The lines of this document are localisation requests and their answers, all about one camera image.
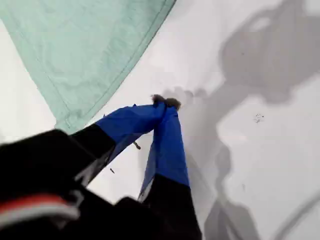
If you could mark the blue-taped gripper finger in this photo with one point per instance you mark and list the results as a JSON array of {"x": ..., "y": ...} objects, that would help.
[
  {"x": 130, "y": 122},
  {"x": 170, "y": 155}
]

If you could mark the pale green T-shirt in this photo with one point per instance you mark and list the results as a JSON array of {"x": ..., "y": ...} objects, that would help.
[{"x": 75, "y": 50}]

